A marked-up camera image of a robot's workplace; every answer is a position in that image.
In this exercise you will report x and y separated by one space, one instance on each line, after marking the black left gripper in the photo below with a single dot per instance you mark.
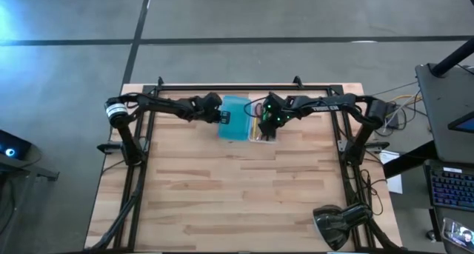
210 107

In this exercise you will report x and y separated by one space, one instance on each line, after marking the black desk lamp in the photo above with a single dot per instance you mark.
333 224

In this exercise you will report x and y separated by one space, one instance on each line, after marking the white paper sheet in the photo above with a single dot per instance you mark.
393 172

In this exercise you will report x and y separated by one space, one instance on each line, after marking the tablet with blue screen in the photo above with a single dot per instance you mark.
464 124

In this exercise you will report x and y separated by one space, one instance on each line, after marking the clear plastic supply box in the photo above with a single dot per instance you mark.
252 137

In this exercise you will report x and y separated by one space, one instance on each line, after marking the grey side desk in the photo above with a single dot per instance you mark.
440 109

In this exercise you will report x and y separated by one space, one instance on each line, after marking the black metal table frame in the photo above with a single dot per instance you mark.
240 87

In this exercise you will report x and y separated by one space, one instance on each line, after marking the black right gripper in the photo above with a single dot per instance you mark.
276 111

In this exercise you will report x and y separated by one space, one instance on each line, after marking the backlit black keyboard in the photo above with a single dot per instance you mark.
452 187

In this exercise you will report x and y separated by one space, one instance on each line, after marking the blue plastic box lid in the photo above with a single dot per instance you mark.
235 124

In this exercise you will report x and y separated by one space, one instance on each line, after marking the black device with blue light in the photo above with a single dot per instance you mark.
13 144

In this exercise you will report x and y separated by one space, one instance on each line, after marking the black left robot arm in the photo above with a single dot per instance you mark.
163 105

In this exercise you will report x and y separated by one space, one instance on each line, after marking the smartphone with lit screen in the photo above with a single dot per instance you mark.
457 233

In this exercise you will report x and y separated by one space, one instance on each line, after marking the black stand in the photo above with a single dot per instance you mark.
33 169

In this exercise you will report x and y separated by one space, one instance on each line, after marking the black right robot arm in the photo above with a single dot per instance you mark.
326 106

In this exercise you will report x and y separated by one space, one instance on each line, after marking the black pole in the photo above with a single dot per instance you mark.
453 59

